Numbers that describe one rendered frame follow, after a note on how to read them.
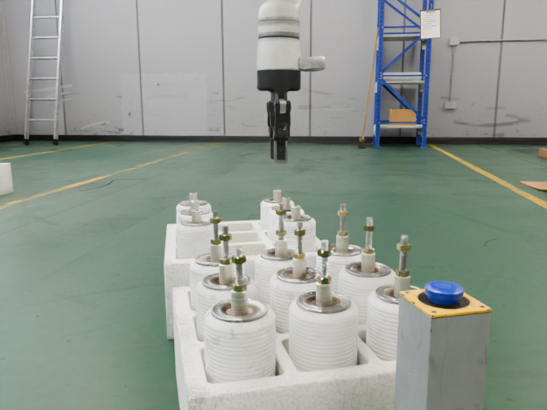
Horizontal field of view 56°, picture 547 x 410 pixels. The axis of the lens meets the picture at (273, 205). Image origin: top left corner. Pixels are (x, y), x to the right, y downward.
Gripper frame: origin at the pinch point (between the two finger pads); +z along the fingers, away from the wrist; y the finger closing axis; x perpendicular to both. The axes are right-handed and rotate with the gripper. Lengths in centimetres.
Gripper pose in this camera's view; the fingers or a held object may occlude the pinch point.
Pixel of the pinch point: (278, 154)
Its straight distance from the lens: 90.7
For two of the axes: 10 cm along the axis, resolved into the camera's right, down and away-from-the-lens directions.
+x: 10.0, -0.2, 0.9
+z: 0.0, 9.8, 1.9
